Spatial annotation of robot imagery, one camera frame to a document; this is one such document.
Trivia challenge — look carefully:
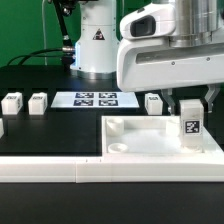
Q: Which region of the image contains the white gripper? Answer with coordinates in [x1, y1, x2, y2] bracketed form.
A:
[117, 3, 224, 115]

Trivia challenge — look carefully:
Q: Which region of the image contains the white square table top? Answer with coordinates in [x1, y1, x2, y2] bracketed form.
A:
[101, 116, 223, 157]

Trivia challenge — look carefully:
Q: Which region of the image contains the white L-shaped obstacle fence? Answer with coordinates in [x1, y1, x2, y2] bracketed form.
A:
[0, 150, 224, 183]

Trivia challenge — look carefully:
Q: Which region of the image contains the white marker plate with tags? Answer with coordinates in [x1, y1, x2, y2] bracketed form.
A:
[51, 92, 139, 108]

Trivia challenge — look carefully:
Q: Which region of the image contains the white block at left edge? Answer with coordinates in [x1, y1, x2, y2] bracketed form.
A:
[0, 118, 4, 139]

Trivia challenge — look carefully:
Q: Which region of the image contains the black cable bundle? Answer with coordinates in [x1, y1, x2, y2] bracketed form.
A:
[7, 46, 76, 67]

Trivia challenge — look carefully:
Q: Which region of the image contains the white thin cable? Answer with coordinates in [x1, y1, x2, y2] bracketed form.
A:
[41, 0, 49, 66]

